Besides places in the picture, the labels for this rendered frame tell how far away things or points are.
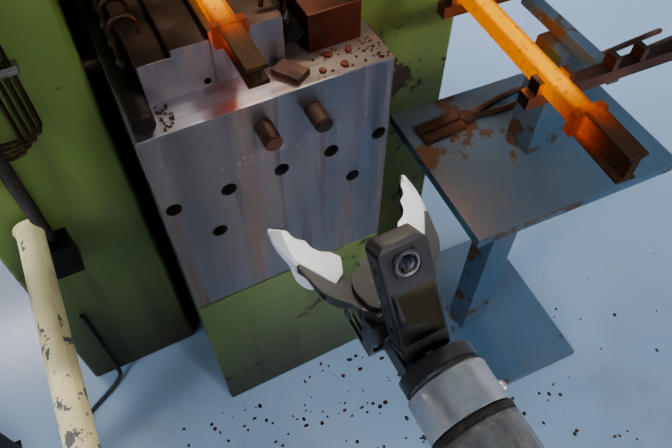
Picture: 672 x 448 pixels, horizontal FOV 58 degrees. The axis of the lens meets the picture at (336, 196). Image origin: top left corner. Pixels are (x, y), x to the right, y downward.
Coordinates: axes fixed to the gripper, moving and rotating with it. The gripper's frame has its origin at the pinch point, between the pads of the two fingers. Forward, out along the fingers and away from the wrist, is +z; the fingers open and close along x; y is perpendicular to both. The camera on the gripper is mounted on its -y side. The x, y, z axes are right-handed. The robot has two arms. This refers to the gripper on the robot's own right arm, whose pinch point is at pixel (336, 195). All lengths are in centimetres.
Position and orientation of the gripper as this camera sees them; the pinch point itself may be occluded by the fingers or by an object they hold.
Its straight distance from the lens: 60.9
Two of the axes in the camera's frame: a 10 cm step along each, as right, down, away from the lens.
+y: 0.0, 6.1, 7.9
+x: 8.9, -3.6, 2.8
